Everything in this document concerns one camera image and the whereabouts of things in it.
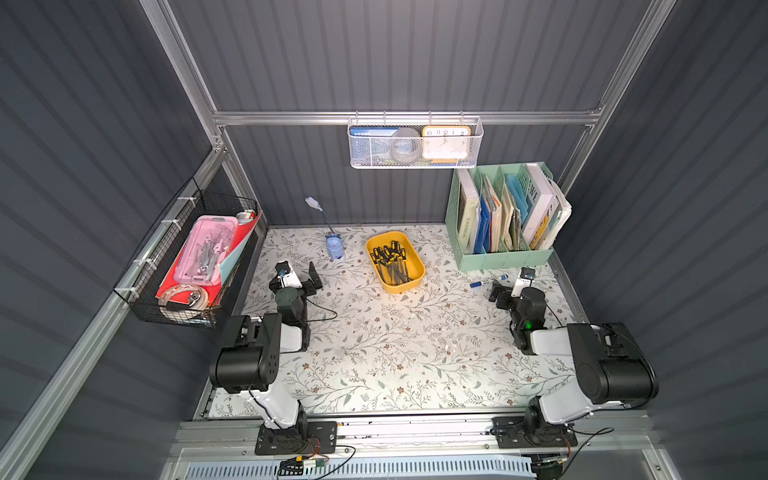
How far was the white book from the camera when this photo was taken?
958mm

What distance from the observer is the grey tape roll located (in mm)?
878

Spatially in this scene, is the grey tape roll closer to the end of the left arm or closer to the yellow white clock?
the yellow white clock

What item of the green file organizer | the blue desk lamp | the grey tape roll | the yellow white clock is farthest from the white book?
the blue desk lamp

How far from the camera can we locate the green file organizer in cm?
96

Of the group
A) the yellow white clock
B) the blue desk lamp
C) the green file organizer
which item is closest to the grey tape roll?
the yellow white clock

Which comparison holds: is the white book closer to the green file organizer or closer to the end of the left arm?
the green file organizer

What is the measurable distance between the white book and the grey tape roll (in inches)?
16.1

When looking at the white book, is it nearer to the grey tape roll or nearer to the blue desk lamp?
the grey tape roll

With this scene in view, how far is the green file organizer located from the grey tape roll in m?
0.20

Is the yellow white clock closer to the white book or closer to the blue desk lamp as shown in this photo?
the white book

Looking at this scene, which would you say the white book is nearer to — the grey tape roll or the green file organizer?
the green file organizer

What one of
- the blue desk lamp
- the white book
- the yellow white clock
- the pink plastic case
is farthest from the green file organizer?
the pink plastic case

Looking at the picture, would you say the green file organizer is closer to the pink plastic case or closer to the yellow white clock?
the yellow white clock

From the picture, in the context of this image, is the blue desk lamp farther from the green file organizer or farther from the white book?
the white book
